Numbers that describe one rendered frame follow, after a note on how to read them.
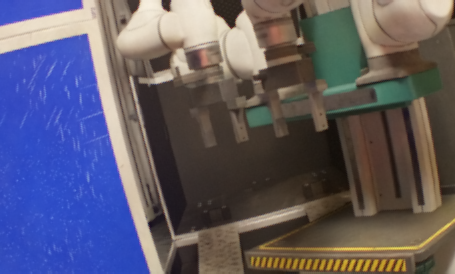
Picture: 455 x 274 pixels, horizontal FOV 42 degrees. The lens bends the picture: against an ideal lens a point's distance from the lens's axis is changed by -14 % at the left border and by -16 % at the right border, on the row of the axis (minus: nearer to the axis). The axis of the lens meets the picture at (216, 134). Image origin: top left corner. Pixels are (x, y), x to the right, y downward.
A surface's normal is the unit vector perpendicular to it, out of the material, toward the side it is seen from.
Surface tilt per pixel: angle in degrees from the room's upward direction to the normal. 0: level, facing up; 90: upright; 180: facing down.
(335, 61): 90
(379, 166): 90
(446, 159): 90
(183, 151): 90
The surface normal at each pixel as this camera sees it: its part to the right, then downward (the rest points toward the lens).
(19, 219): 0.69, -0.13
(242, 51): -0.55, 0.18
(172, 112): -0.02, 0.07
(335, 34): -0.79, 0.24
